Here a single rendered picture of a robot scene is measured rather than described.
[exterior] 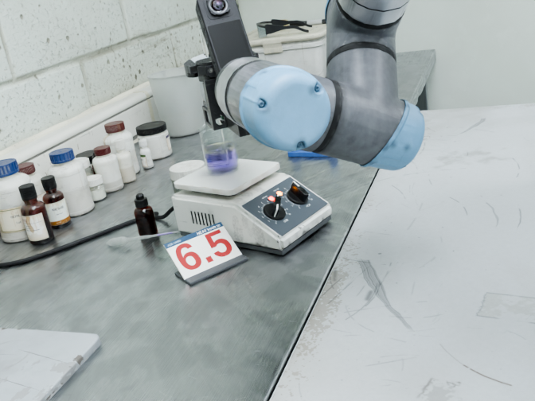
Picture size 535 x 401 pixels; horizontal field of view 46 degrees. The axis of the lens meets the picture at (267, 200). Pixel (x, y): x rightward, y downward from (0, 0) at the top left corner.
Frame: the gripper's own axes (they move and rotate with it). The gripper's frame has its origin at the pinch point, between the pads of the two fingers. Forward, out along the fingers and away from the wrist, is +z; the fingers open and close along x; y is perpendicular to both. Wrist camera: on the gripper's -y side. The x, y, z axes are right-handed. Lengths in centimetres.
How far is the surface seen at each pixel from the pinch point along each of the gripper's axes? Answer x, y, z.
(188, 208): -7.1, 20.6, -1.1
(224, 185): -1.9, 17.2, -5.3
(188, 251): -9.4, 23.4, -10.1
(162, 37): 7, 4, 95
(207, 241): -6.4, 23.2, -8.9
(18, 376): -31.0, 25.2, -25.9
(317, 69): 50, 21, 92
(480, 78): 109, 37, 96
